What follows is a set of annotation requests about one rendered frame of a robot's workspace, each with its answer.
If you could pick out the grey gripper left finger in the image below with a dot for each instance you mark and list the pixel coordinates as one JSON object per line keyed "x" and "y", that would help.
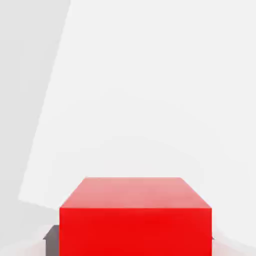
{"x": 52, "y": 243}

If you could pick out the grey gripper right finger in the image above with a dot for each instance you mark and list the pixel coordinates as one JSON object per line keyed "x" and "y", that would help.
{"x": 217, "y": 248}

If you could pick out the small red cube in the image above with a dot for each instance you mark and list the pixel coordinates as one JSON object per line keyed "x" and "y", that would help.
{"x": 135, "y": 230}

